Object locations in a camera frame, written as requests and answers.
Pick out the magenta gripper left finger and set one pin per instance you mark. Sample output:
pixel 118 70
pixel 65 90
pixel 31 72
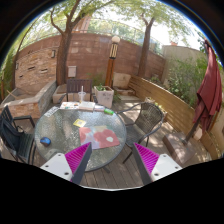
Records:
pixel 70 166

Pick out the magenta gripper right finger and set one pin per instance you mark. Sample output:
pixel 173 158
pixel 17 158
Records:
pixel 153 166

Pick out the blue computer mouse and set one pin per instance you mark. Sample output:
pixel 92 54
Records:
pixel 45 141

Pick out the pink red mouse pad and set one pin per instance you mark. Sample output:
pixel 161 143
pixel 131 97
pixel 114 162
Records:
pixel 99 136

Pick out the stone umbrella base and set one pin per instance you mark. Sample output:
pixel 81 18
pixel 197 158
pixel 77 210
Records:
pixel 179 152

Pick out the round glass patio table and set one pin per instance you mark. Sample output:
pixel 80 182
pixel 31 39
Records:
pixel 62 130

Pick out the yellow sticky note pad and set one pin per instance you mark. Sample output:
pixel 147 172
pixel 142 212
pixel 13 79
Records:
pixel 79 123

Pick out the wicker metal chair right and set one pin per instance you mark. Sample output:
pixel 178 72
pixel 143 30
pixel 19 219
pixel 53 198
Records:
pixel 149 120

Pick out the black metal chair left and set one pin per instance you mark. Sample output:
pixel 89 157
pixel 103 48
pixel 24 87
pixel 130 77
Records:
pixel 19 143

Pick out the wooden slat fence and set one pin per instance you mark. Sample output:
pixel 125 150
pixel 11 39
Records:
pixel 179 114

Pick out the grey remote keyboard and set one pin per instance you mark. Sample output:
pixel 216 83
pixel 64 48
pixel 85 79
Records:
pixel 51 111

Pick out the colourful magazine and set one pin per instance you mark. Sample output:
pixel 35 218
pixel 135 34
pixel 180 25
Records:
pixel 69 105

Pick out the open white book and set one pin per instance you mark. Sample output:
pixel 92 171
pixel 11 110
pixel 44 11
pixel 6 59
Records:
pixel 87 106

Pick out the green small object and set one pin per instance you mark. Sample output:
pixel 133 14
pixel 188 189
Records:
pixel 107 111

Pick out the clear plastic cup with straw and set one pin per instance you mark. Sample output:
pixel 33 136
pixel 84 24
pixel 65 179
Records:
pixel 81 94

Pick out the stone raised planter bed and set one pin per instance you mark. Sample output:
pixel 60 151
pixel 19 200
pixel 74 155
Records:
pixel 35 106

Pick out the white square planter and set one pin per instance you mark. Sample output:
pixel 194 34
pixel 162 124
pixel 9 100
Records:
pixel 104 95

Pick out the dark wooden chair far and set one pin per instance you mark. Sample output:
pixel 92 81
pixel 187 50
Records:
pixel 78 85

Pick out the closed red patio umbrella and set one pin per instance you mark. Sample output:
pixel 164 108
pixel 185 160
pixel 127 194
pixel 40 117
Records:
pixel 209 94

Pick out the left tree trunk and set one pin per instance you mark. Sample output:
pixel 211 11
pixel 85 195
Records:
pixel 65 41

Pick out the tree trunk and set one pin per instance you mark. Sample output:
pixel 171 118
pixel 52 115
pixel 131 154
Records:
pixel 65 41
pixel 145 46

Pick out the right tree trunk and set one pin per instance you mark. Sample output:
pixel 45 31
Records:
pixel 145 46

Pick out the wooden lamp post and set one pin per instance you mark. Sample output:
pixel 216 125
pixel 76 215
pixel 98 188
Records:
pixel 111 61

